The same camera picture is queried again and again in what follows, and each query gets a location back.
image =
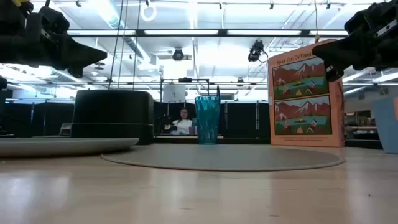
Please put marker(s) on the black aluminium table frame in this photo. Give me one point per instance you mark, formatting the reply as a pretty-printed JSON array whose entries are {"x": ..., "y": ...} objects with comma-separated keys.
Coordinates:
[{"x": 242, "y": 140}]

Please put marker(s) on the black overhead frame bar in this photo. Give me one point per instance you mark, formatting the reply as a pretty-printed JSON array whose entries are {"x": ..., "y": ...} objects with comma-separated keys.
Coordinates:
[{"x": 224, "y": 32}]

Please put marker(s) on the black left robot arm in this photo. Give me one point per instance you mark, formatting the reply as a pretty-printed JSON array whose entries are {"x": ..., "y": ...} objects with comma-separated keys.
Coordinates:
[{"x": 23, "y": 10}]

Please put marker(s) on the black ceiling-mounted camera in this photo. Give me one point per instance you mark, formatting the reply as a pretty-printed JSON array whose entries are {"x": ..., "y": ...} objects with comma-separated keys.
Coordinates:
[
  {"x": 256, "y": 51},
  {"x": 178, "y": 54}
]

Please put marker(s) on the black two-slot toaster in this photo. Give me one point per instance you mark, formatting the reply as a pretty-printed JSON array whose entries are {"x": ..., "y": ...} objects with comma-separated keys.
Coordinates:
[{"x": 112, "y": 115}]

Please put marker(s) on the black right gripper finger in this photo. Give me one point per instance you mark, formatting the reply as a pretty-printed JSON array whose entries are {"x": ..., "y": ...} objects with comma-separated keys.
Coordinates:
[{"x": 337, "y": 54}]

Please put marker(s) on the orange translucent plastic container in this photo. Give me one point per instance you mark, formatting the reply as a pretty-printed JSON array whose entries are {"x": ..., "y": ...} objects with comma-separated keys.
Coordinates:
[{"x": 396, "y": 109}]

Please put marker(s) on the white box on stand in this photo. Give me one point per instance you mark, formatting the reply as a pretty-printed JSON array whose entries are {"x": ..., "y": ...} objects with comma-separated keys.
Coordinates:
[{"x": 174, "y": 93}]

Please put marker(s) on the cluttered background desk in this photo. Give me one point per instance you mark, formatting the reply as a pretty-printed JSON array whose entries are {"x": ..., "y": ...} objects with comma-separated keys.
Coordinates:
[{"x": 360, "y": 127}]

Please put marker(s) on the black partition wall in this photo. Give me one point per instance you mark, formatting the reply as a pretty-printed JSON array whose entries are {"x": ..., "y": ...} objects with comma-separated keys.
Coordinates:
[{"x": 242, "y": 121}]

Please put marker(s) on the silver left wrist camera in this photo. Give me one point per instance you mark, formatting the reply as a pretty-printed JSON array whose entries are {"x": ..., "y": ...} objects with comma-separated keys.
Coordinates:
[{"x": 45, "y": 33}]

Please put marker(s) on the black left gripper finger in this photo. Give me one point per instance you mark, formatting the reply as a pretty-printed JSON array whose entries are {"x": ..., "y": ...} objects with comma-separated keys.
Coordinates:
[{"x": 81, "y": 56}]

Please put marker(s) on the person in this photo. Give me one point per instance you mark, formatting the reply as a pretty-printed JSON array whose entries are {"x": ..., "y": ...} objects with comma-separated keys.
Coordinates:
[{"x": 182, "y": 124}]

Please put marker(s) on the teal plastic tumbler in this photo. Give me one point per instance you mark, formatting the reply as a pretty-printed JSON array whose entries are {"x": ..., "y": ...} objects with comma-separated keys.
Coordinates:
[{"x": 206, "y": 119}]

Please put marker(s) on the round grey placemat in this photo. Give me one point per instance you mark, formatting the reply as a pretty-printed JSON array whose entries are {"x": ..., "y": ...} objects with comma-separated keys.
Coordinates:
[{"x": 224, "y": 158}]

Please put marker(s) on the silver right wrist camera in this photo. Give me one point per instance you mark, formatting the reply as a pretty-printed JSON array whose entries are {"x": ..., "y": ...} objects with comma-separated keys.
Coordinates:
[{"x": 385, "y": 28}]

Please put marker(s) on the orange cereal box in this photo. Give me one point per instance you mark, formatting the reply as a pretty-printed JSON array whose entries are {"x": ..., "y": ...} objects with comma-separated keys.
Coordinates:
[{"x": 303, "y": 93}]

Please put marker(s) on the black metal stand frame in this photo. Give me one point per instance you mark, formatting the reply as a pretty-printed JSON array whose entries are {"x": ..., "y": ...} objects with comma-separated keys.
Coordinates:
[{"x": 186, "y": 80}]

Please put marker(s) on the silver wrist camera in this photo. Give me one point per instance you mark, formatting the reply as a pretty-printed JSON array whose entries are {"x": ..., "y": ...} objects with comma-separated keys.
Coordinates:
[
  {"x": 385, "y": 28},
  {"x": 45, "y": 33}
]

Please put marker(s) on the grey round plate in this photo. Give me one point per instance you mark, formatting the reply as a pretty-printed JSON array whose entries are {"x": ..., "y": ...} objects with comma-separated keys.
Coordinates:
[{"x": 62, "y": 146}]

